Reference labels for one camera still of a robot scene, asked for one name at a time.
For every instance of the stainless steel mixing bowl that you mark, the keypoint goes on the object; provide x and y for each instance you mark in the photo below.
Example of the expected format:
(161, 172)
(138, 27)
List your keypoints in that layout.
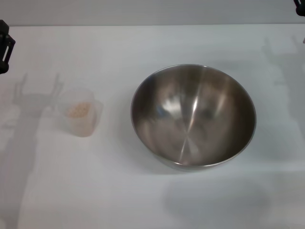
(193, 119)

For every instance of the white rice grains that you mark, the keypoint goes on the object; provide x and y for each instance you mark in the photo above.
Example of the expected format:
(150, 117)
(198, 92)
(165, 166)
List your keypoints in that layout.
(79, 111)

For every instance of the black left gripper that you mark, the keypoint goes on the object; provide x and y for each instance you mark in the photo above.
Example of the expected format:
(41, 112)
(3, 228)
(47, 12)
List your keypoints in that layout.
(5, 50)

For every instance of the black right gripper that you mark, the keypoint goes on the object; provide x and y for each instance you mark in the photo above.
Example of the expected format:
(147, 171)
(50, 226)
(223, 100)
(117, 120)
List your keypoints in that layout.
(300, 6)

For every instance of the clear plastic measuring cup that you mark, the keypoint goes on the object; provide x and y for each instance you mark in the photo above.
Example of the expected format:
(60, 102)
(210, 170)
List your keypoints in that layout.
(82, 127)

